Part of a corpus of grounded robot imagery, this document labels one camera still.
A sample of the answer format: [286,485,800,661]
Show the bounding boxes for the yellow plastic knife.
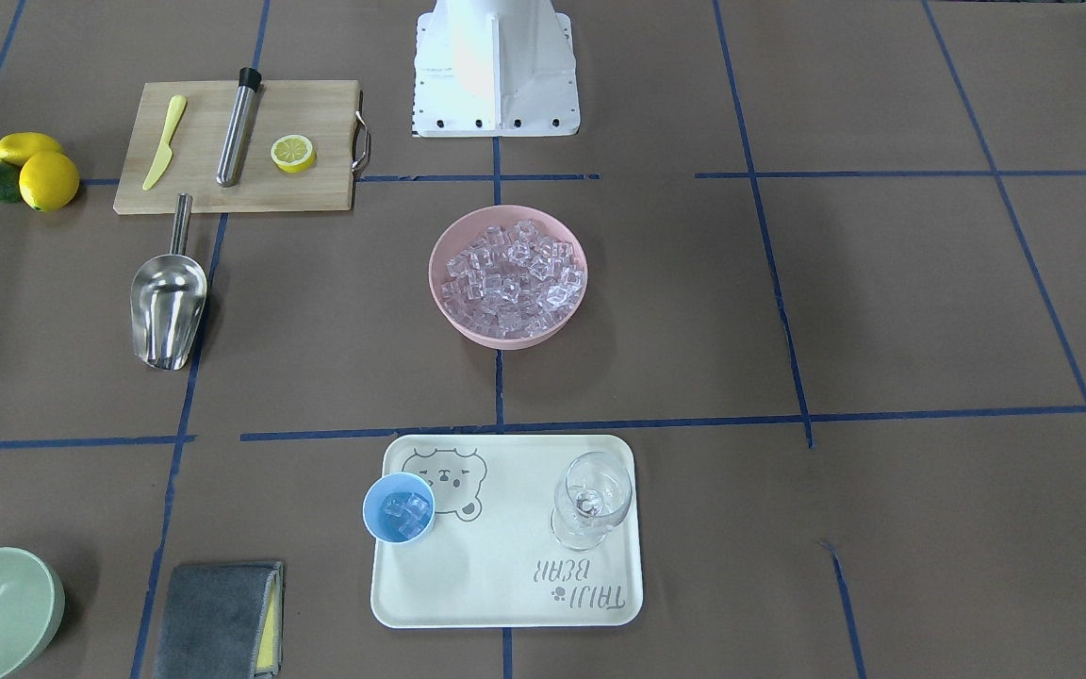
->
[141,95,187,190]

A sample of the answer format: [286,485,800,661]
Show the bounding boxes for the pink bowl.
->
[428,205,590,351]

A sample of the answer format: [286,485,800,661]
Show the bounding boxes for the grey folded cloth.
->
[154,559,285,678]

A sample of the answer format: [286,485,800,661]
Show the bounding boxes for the metal rod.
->
[215,66,263,188]

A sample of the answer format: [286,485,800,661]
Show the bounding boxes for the lemon half slice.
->
[269,134,318,174]

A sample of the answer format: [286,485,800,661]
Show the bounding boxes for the wooden cutting board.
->
[113,80,361,215]

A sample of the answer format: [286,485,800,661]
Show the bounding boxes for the clear wine glass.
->
[551,451,634,552]

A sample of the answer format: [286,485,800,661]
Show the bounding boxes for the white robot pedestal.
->
[411,1,582,139]

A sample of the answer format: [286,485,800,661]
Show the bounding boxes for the cream bear tray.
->
[370,433,645,628]

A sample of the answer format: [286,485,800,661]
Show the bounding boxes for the ice cubes in cup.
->
[379,491,434,542]

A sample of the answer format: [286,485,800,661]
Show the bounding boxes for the pile of clear ice cubes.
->
[434,219,589,340]

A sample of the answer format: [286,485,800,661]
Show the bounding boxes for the light blue cup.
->
[362,471,435,545]

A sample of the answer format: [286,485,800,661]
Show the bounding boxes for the whole yellow lemon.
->
[18,151,81,212]

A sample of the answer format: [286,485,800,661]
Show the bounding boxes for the metal ice scoop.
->
[130,192,209,372]

